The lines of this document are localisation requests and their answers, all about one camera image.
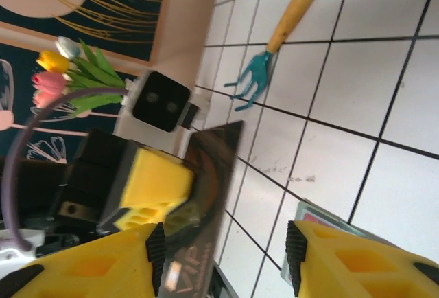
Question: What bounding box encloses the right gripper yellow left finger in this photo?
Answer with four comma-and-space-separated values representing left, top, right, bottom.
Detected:
0, 222, 166, 298

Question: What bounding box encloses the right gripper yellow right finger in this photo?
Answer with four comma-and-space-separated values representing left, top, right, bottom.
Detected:
286, 220, 439, 298

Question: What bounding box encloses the black VIP card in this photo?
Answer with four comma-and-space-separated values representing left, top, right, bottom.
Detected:
156, 120, 246, 298

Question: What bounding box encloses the red credit card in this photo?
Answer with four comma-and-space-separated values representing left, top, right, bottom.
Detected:
299, 207, 341, 227

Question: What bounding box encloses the clear plastic card box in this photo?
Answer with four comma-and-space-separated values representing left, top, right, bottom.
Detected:
280, 200, 383, 280

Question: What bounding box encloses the deep pink artificial tulip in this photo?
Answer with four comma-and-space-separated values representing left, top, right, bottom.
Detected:
31, 71, 69, 95

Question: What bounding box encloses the yellow artificial tulip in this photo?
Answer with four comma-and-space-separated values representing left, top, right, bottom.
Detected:
36, 50, 72, 73

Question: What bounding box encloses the white blue artificial tulip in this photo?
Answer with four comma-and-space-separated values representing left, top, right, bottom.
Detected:
56, 36, 82, 60

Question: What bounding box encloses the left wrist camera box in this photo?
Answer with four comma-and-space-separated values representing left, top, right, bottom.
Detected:
116, 69, 211, 152

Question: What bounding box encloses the teal garden fork wooden handle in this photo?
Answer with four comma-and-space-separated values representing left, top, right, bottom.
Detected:
224, 0, 318, 112

